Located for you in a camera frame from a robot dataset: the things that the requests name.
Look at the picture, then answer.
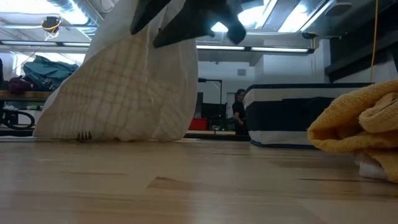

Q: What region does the white terry towel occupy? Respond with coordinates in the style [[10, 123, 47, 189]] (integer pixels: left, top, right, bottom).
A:
[[33, 0, 199, 142]]

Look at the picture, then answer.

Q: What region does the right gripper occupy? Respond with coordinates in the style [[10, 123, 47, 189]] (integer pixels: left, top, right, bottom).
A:
[[129, 0, 247, 49]]

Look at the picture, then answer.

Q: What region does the long ceiling light bar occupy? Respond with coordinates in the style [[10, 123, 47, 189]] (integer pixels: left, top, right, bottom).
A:
[[0, 39, 315, 54]]

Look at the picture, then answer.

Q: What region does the black ceiling cord reel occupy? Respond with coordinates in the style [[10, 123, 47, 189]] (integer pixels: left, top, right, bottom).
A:
[[42, 16, 62, 40]]

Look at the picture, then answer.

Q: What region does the yellow cable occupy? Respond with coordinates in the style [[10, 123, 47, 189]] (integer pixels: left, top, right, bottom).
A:
[[369, 0, 379, 82]]

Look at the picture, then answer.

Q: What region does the black background station frame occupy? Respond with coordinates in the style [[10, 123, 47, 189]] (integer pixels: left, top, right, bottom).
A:
[[198, 78, 223, 130]]

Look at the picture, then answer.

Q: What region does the purple cloth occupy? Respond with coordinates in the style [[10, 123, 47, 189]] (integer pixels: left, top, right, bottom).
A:
[[8, 77, 34, 94]]

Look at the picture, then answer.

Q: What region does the navy white striped fabric bin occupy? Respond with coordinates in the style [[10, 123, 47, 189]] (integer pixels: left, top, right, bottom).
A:
[[243, 82, 374, 149]]

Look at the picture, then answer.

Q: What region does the person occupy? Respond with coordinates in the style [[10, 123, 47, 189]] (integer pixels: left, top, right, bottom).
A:
[[231, 89, 249, 136]]

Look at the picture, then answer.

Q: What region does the white red-checked towel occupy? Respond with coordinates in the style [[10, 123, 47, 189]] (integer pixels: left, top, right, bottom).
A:
[[354, 151, 390, 181]]

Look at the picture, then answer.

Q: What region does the red plastic bin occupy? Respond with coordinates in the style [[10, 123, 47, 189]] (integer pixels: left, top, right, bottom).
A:
[[188, 118, 208, 131]]

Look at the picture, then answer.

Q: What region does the yellow waffle towel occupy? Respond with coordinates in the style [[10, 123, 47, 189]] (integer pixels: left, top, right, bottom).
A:
[[307, 79, 398, 184]]

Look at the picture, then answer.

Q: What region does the teal cloth pile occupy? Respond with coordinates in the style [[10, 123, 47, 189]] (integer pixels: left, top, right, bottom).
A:
[[22, 55, 80, 91]]

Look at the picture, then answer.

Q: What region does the black looped cable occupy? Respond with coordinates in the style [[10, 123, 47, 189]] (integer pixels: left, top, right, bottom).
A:
[[0, 108, 36, 131]]

